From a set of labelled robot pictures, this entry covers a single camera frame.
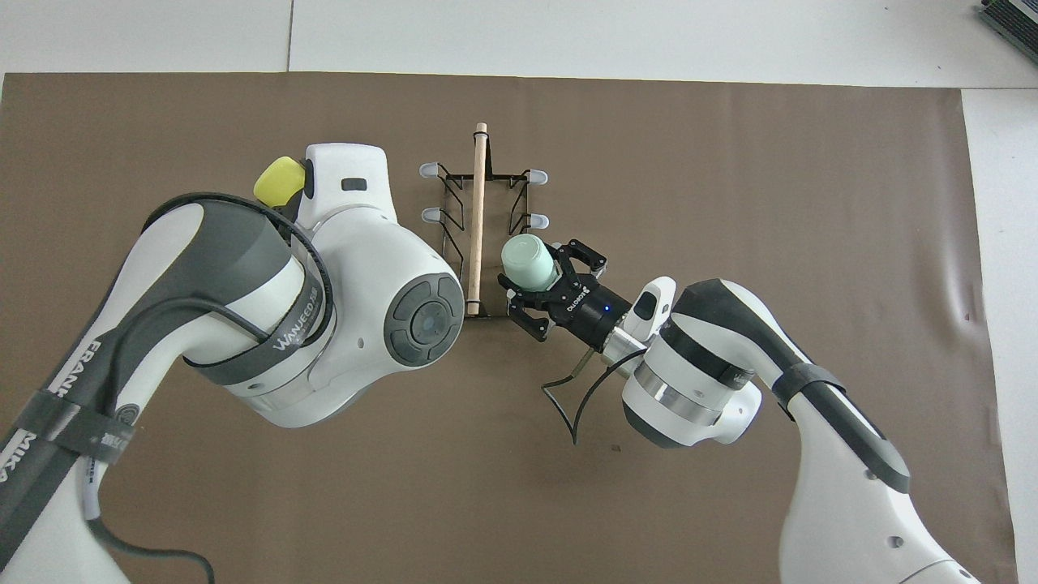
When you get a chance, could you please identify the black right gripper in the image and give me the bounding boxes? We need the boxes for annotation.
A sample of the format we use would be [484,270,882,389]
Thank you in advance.
[497,238,634,354]

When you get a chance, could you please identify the pale green plastic cup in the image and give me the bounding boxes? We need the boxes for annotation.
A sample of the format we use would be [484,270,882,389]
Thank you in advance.
[500,234,562,293]

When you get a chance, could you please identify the yellow plastic cup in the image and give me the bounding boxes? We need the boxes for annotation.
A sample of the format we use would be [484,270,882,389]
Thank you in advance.
[253,157,307,208]

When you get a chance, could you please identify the brown paper table mat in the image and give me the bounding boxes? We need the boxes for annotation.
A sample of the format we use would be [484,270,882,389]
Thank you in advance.
[0,71,1023,584]

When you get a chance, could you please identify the grey ribbed device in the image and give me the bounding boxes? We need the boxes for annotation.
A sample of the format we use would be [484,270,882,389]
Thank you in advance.
[977,0,1038,43]

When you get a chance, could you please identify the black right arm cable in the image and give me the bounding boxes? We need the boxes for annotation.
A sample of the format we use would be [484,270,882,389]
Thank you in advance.
[542,349,625,445]

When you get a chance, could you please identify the black wire cup rack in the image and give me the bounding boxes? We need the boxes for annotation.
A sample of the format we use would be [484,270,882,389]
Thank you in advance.
[419,122,549,322]

